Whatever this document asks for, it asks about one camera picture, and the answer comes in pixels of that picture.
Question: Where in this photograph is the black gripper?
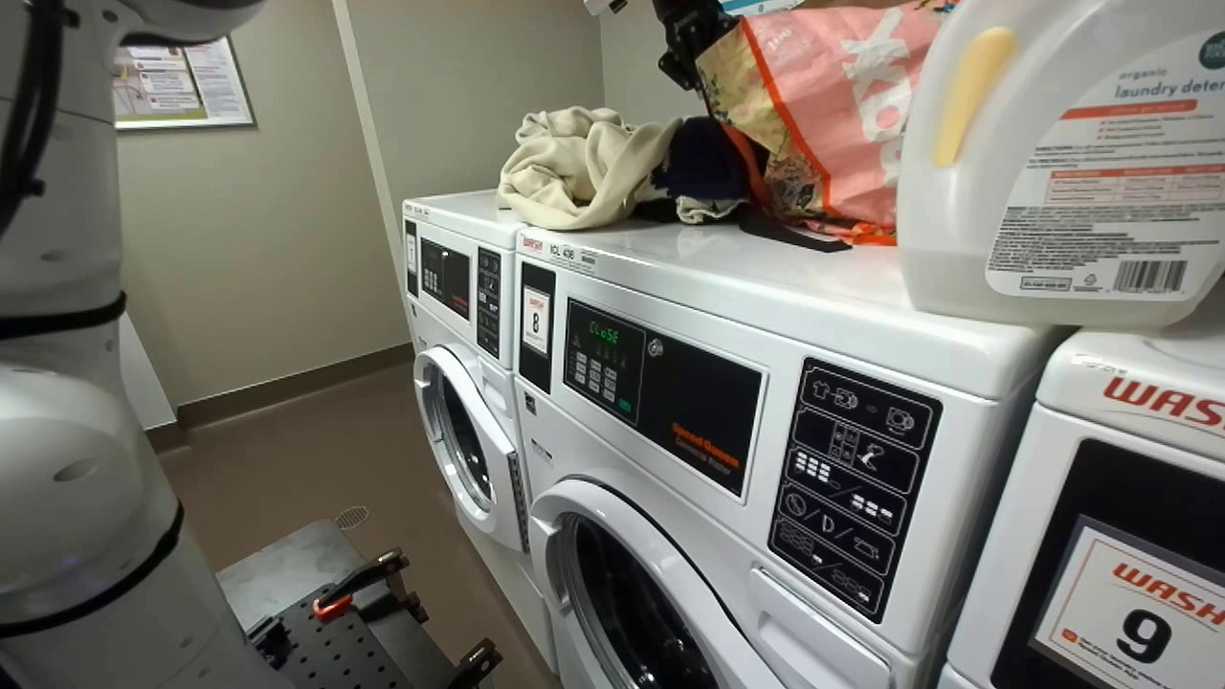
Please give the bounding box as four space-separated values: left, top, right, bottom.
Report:
650 0 742 92

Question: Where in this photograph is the pink printed plastic bag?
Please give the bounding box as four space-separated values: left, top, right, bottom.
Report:
689 0 958 249

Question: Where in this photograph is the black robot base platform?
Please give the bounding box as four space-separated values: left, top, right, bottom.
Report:
211 509 506 689

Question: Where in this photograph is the dark navy cloth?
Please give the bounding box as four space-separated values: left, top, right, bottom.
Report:
658 113 756 209

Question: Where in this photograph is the cream fabric garment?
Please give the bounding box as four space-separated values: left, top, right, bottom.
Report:
491 105 689 236

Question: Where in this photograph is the white washing machine unnumbered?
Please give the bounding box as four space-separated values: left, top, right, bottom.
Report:
395 189 565 671

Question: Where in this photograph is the number eight card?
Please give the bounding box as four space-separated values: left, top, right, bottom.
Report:
520 283 556 364

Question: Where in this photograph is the white washing machine number eight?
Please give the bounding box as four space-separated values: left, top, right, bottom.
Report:
506 209 1073 689

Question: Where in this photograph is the white laundry detergent bottle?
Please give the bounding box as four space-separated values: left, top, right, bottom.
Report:
890 0 1225 333

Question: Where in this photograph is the round door of unnumbered machine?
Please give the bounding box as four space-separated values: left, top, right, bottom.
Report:
407 342 530 558

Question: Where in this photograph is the round door of machine eight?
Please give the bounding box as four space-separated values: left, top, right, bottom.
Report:
523 475 783 689

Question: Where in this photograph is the white washing machine number nine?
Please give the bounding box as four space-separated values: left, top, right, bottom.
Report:
934 278 1225 689

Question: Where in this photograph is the grey leaning panel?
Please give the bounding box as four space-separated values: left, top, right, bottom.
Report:
116 309 181 436

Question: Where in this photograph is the plain black clamp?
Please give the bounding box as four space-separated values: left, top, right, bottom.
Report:
449 634 506 689

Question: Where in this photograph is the number nine card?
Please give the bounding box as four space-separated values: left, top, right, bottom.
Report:
1028 512 1225 689

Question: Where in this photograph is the framed wall poster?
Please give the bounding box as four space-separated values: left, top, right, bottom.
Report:
108 31 261 134

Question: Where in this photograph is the black clamp with red handle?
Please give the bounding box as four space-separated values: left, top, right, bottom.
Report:
306 546 413 630

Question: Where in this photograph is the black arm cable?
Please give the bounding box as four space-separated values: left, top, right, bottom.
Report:
0 0 70 236

